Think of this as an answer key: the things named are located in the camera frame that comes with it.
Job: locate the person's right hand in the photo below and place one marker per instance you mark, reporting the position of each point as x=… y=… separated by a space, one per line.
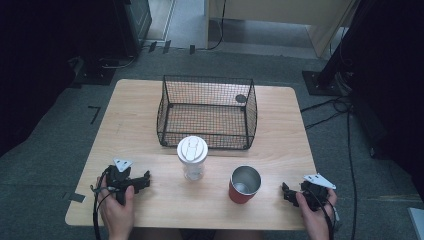
x=316 y=223

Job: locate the clear bottle with white lid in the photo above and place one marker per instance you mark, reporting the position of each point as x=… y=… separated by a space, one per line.
x=192 y=151

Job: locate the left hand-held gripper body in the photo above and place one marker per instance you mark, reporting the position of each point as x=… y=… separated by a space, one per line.
x=116 y=178

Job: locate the light wooden furniture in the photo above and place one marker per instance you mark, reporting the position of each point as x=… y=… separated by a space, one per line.
x=283 y=11

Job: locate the person's right leg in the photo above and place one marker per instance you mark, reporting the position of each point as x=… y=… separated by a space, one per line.
x=240 y=235

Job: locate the person's left leg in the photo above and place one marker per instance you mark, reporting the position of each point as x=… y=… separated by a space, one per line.
x=153 y=235

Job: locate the black stand base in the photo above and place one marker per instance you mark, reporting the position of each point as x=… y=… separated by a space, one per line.
x=95 y=75

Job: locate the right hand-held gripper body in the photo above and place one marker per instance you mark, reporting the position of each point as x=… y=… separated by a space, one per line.
x=315 y=196

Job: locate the white flat object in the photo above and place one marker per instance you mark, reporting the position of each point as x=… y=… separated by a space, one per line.
x=417 y=225

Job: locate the black stand base plate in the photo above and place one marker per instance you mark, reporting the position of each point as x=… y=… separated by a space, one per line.
x=316 y=83

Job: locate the grey tape strip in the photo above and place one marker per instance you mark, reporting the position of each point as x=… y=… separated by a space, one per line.
x=76 y=197

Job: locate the black cabinet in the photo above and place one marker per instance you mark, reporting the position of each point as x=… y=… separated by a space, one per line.
x=133 y=23

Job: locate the red cup with steel inside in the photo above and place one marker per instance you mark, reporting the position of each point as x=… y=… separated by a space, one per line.
x=238 y=196

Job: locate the person's leg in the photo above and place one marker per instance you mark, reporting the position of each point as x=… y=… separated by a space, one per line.
x=153 y=235
x=240 y=235

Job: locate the round black basket tag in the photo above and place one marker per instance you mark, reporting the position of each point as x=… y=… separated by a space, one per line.
x=240 y=98

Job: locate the dark curtain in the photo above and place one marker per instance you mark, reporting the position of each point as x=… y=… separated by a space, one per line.
x=393 y=83
x=40 y=66

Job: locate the person's left hand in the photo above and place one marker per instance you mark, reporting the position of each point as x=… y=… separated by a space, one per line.
x=115 y=215

